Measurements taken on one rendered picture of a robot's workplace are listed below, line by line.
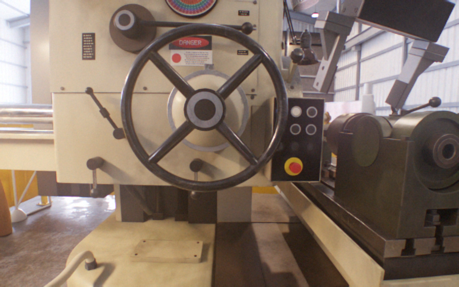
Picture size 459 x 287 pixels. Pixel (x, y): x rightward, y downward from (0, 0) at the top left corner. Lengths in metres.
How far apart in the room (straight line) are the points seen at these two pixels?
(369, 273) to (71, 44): 1.06
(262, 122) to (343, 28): 0.47
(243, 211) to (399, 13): 1.34
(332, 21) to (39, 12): 1.77
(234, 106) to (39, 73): 1.43
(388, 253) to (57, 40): 1.11
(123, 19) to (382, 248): 0.89
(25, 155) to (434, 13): 1.45
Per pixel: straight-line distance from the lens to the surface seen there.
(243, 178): 0.53
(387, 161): 0.67
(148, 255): 1.24
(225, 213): 1.53
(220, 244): 1.30
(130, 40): 0.82
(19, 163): 1.42
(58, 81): 0.93
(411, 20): 0.39
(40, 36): 1.87
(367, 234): 0.71
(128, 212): 1.63
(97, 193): 0.85
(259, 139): 0.76
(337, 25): 0.35
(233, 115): 0.63
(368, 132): 0.73
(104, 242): 1.47
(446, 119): 0.73
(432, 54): 0.44
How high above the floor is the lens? 1.27
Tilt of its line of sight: 6 degrees down
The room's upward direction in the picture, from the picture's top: 1 degrees clockwise
